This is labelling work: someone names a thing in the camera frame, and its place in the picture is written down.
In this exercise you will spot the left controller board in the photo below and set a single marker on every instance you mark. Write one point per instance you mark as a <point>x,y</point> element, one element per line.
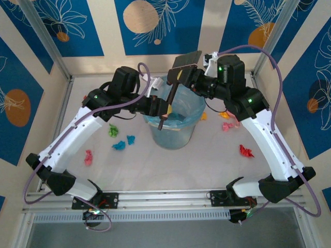
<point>93,212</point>

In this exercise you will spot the blue plastic bin liner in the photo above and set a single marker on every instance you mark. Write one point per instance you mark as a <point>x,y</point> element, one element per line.
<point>194,106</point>

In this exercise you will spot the right controller board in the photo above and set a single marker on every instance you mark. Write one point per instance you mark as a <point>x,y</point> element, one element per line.
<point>236,217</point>

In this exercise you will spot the dark brown hand brush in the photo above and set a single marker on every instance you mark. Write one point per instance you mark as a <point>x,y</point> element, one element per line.
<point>170,99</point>

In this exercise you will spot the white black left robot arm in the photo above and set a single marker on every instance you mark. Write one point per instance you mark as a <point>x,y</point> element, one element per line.
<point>67,139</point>

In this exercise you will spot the green paper scrap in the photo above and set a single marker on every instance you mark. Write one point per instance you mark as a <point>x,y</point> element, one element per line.
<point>113,130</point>

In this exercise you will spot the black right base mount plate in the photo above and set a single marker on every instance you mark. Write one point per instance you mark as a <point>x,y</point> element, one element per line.
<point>217,199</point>

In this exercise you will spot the orange paper scrap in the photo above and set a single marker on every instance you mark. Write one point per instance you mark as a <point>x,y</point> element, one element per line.
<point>203,116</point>
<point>224,115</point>

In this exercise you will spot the aluminium mounting rail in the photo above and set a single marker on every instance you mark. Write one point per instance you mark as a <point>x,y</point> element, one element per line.
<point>165,200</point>

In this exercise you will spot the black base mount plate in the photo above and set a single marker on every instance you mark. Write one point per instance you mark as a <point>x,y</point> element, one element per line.
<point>217,199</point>
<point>111,200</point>

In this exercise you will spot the grey mesh waste bin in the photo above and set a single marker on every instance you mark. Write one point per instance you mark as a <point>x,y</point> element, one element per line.
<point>175,139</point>

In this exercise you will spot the aluminium frame post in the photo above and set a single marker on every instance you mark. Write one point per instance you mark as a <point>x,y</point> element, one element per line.
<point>44,38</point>
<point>279,33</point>

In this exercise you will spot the small blue paper scrap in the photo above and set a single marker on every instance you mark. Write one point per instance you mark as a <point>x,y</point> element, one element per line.
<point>131,139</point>

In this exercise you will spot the pink paper scrap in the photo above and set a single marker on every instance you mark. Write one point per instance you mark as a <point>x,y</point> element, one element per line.
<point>226,126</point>
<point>88,157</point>

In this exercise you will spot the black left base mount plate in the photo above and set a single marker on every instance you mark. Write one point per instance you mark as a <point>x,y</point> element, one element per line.
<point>111,200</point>

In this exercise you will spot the controller board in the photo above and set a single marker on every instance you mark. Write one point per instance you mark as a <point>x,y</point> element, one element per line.
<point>93,212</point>
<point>236,217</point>

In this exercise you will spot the large blue paper scrap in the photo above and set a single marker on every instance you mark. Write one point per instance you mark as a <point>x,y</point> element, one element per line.
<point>119,146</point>

